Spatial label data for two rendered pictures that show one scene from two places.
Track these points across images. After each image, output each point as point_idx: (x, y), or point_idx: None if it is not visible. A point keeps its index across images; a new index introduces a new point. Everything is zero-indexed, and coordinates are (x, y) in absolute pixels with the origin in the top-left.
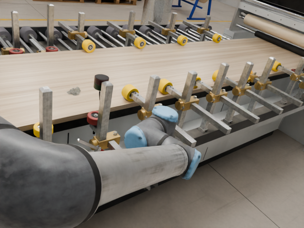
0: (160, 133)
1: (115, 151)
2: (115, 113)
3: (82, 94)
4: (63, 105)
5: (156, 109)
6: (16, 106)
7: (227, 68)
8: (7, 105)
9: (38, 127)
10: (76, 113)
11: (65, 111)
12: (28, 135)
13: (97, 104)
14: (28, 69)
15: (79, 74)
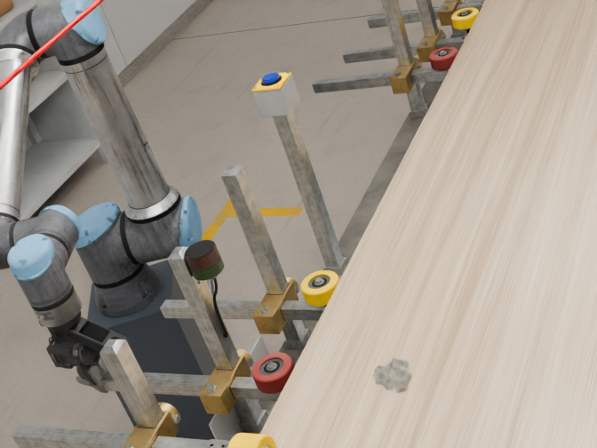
0: (21, 223)
1: (3, 91)
2: None
3: (368, 386)
4: (357, 333)
5: (41, 237)
6: (419, 268)
7: None
8: (433, 258)
9: (323, 276)
10: (311, 341)
11: (334, 328)
12: (19, 25)
13: (305, 395)
14: (588, 329)
15: (479, 434)
